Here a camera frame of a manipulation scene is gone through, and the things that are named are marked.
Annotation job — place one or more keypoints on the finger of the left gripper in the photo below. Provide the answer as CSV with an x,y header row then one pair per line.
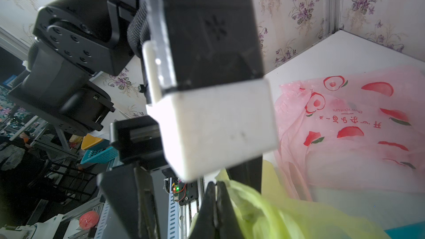
x,y
248,173

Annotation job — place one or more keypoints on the yellow-green plastic bag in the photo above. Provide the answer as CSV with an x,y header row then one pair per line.
x,y
272,214

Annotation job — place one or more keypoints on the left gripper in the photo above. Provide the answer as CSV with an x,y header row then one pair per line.
x,y
129,188

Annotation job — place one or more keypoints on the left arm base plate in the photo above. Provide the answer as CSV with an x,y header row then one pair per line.
x,y
181,192

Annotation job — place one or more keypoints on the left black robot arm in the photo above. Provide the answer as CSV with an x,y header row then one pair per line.
x,y
75,40

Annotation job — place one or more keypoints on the teal plastic basket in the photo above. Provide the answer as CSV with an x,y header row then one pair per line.
x,y
412,231

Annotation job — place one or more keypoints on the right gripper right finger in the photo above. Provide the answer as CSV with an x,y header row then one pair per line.
x,y
226,223

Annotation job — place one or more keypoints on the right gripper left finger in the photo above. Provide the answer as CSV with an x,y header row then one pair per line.
x,y
204,226

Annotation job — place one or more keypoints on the pink plastic bag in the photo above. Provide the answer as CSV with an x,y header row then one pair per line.
x,y
363,132

